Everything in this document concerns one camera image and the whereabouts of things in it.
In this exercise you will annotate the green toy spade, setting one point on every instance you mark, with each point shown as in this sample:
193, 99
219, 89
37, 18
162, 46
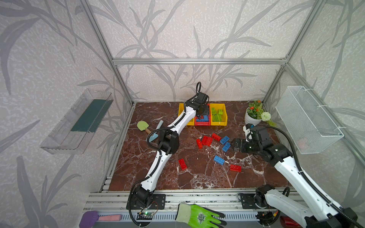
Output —
143, 126

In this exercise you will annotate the yellow bin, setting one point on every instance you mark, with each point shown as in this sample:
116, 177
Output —
225, 117
181, 109

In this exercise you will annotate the red lego narrow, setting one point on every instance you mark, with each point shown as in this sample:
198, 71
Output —
199, 143

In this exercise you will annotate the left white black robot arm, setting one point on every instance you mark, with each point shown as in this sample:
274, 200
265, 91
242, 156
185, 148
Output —
166, 143

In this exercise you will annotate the green work glove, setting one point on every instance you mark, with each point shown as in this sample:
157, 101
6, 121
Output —
199, 217

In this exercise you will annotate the white potted flower plant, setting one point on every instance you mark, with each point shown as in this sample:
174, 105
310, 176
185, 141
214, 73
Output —
256, 113

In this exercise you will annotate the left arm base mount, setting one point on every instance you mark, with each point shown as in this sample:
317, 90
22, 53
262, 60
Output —
155, 202

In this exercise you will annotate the left yellow bin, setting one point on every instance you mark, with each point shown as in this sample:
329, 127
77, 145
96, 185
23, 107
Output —
181, 109

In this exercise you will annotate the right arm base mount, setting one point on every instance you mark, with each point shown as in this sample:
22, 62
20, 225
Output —
248, 201

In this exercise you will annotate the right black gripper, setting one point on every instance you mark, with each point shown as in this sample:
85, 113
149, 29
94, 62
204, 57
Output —
235, 143

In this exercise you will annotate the red lego top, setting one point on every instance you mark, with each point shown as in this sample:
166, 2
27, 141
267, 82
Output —
216, 137

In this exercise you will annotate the right yellow bin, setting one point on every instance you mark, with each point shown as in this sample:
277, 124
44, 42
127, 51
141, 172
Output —
225, 117

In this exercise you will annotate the white wire mesh basket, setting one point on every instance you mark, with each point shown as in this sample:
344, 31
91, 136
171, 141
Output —
309, 125

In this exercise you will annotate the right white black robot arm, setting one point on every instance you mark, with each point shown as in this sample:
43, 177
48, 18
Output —
321, 211

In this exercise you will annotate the teal toy trowel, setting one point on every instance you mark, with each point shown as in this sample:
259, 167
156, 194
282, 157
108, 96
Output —
158, 126

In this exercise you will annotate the clear plastic wall shelf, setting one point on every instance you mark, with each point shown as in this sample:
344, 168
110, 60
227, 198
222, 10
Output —
76, 129

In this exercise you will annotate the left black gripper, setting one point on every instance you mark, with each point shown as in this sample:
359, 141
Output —
206, 112

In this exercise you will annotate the purple pink brush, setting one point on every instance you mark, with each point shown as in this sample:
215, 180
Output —
89, 218

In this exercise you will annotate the green circuit board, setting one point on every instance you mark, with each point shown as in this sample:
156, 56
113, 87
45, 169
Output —
145, 215

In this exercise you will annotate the blue lego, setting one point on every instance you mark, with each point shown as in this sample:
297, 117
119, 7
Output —
226, 147
202, 118
219, 160
224, 140

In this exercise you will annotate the red metallic tool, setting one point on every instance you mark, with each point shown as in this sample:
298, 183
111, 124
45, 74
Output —
287, 222

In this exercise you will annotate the red middle bin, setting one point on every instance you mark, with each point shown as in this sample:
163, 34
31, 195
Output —
203, 123

